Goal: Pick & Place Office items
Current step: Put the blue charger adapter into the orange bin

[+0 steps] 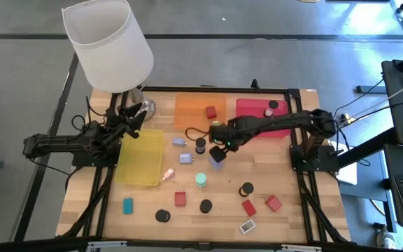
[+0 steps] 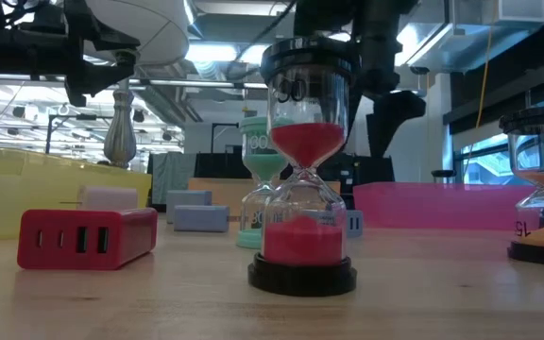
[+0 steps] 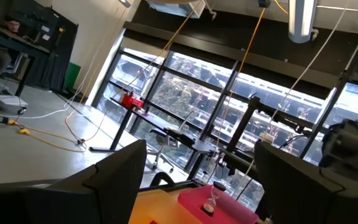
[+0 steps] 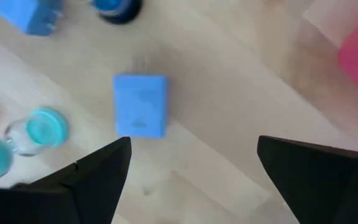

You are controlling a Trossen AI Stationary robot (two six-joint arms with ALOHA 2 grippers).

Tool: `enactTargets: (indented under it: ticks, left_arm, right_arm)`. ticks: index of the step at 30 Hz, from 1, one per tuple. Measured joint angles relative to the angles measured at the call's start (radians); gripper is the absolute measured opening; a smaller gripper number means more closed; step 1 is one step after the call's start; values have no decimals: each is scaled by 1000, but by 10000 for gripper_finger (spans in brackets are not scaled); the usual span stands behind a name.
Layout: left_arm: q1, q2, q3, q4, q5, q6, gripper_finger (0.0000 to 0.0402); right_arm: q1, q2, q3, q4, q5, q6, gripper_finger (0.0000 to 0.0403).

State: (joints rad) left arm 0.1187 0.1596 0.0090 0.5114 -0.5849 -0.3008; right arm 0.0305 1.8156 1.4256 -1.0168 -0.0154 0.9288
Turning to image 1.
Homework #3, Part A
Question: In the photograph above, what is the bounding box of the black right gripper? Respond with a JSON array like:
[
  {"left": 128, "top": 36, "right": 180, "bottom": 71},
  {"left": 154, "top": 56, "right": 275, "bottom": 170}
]
[{"left": 208, "top": 120, "right": 241, "bottom": 163}]

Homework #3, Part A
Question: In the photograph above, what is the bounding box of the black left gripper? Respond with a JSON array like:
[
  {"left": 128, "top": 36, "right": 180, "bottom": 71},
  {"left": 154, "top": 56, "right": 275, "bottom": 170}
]
[{"left": 105, "top": 104, "right": 148, "bottom": 141}]

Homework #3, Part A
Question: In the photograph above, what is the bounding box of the mint green sand timer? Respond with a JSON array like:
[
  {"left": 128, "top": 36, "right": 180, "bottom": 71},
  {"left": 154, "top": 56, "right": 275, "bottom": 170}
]
[{"left": 195, "top": 172, "right": 208, "bottom": 188}]

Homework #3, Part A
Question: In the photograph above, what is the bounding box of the black red sand timer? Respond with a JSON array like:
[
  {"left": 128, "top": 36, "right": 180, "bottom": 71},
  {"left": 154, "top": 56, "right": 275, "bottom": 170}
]
[{"left": 199, "top": 199, "right": 213, "bottom": 214}]

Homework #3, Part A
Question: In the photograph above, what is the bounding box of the red pronged wall charger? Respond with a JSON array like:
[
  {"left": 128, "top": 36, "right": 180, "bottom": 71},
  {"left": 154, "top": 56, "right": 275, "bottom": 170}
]
[{"left": 174, "top": 189, "right": 187, "bottom": 207}]

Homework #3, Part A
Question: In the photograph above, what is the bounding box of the red rectangular box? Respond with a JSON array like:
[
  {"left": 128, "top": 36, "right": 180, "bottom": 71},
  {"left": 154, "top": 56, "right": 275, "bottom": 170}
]
[
  {"left": 241, "top": 199, "right": 257, "bottom": 218},
  {"left": 264, "top": 195, "right": 283, "bottom": 213}
]

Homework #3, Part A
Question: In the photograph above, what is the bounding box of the black purple sand timer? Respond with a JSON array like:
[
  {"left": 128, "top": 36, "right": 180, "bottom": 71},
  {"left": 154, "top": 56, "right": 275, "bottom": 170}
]
[{"left": 195, "top": 136, "right": 207, "bottom": 155}]

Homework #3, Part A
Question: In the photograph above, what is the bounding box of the yellow translucent plastic bin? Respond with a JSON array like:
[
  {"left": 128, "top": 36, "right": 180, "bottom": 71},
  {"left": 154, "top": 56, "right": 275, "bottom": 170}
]
[{"left": 113, "top": 128, "right": 167, "bottom": 187}]

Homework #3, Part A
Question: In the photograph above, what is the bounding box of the orange translucent plastic bin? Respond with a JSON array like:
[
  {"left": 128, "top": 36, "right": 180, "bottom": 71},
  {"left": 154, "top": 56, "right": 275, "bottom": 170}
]
[{"left": 173, "top": 93, "right": 227, "bottom": 131}]

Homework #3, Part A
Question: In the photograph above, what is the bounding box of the pink translucent plastic bin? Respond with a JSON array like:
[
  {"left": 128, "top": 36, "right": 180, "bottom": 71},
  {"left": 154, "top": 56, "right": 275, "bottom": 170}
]
[{"left": 235, "top": 97, "right": 292, "bottom": 139}]

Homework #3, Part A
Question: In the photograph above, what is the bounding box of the white shade silver table lamp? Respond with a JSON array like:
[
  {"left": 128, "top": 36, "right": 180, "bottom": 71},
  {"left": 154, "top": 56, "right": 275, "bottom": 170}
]
[{"left": 61, "top": 0, "right": 157, "bottom": 122}]

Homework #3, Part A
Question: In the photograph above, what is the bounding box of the white digital thermometer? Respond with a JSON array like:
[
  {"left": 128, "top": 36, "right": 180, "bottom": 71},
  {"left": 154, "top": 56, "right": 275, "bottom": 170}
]
[{"left": 238, "top": 218, "right": 257, "bottom": 235}]

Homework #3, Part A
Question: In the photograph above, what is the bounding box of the teal rectangular box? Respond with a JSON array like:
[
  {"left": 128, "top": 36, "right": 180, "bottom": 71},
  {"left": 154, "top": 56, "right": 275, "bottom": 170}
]
[{"left": 122, "top": 197, "right": 134, "bottom": 215}]

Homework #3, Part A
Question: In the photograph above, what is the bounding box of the white paper sheet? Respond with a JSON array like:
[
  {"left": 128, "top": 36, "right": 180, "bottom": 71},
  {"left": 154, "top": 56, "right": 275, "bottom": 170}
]
[{"left": 336, "top": 162, "right": 358, "bottom": 186}]

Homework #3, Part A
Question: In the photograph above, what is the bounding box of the grey stand foot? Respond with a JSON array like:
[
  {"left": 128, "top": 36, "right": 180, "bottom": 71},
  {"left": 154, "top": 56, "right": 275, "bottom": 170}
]
[{"left": 355, "top": 85, "right": 388, "bottom": 95}]

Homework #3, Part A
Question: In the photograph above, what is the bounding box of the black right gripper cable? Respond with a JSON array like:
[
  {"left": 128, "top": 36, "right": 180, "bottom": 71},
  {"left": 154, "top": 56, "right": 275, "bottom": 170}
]
[{"left": 185, "top": 127, "right": 211, "bottom": 141}]

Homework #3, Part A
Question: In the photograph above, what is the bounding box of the black aluminium table frame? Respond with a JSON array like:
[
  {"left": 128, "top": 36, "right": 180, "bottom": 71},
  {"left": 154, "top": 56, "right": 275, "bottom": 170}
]
[{"left": 56, "top": 85, "right": 355, "bottom": 252}]

